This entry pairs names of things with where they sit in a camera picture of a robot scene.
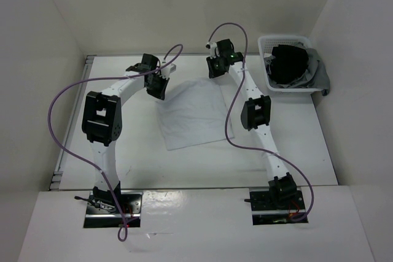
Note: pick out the white laundry basket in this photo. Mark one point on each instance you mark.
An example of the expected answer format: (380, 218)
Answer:
(266, 44)

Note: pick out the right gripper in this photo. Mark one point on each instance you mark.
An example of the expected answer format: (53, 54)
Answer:
(211, 72)

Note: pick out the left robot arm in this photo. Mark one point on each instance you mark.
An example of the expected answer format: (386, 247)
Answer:
(102, 120)

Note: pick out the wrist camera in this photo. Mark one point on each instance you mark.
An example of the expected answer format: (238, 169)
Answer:
(212, 47)
(167, 69)

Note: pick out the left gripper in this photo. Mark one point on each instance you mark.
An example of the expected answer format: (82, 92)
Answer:
(160, 94)

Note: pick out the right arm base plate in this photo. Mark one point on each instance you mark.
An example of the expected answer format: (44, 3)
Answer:
(265, 212)

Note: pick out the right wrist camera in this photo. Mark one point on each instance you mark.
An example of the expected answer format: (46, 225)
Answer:
(212, 47)

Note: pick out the grey skirt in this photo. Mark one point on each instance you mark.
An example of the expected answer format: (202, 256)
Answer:
(315, 75)

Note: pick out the black skirt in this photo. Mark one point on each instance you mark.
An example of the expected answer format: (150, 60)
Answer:
(287, 64)

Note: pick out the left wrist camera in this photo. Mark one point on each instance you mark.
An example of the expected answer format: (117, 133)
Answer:
(167, 69)

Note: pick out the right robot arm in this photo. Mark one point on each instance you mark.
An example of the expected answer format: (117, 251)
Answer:
(255, 117)

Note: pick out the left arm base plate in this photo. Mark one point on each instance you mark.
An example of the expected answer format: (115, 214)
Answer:
(99, 214)

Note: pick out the white skirt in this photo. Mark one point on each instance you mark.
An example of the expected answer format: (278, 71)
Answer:
(192, 113)

